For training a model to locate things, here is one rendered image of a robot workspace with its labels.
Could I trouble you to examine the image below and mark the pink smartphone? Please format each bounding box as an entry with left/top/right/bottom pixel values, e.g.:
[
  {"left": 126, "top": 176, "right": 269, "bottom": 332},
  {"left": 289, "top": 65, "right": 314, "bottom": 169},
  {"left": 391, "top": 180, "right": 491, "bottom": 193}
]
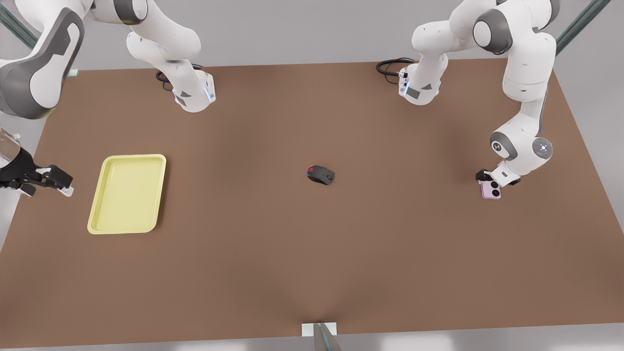
[{"left": 481, "top": 180, "right": 503, "bottom": 200}]

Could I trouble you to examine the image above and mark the yellow plastic tray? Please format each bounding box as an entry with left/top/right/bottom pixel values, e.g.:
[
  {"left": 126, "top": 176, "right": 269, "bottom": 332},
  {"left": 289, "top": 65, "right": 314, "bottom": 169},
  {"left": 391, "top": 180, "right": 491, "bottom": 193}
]
[{"left": 87, "top": 154, "right": 167, "bottom": 235}]

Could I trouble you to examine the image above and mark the black computer mouse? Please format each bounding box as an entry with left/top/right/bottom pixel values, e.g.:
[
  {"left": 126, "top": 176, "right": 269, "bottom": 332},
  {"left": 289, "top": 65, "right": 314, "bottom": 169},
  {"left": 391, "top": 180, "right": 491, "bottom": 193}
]
[{"left": 307, "top": 165, "right": 335, "bottom": 186}]

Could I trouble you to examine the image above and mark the black cable loop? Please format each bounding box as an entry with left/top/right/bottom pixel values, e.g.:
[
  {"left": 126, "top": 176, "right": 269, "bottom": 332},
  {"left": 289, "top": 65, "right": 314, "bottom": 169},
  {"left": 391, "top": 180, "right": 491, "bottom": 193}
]
[
  {"left": 376, "top": 58, "right": 416, "bottom": 85},
  {"left": 156, "top": 63, "right": 205, "bottom": 93}
]

